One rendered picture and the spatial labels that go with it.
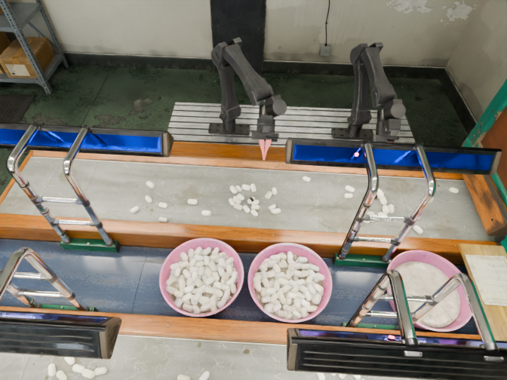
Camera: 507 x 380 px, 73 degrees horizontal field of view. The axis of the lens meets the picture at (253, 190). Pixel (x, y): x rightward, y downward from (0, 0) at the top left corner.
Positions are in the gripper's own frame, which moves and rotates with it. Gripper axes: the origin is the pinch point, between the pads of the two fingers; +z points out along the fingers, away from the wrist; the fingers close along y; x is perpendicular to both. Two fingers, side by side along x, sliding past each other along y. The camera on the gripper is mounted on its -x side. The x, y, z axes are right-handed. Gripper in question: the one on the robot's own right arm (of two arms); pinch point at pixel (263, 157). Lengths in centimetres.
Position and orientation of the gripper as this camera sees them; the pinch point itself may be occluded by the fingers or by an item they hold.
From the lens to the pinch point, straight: 131.2
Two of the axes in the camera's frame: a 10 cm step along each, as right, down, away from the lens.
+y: 10.0, 0.5, -0.1
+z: -0.5, 10.0, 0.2
